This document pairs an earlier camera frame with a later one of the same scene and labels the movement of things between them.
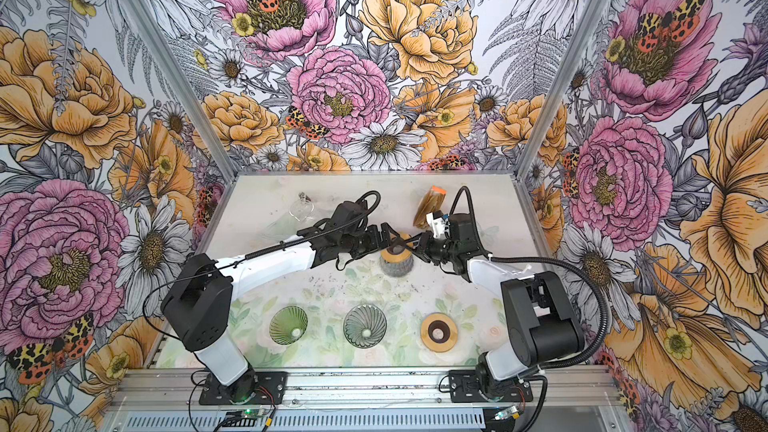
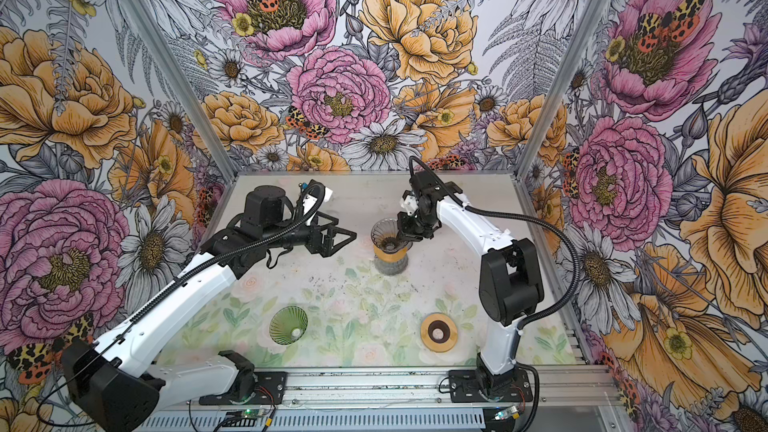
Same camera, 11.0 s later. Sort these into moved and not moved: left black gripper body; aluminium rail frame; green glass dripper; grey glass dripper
Moved: grey glass dripper; left black gripper body
Not moved: green glass dripper; aluminium rail frame
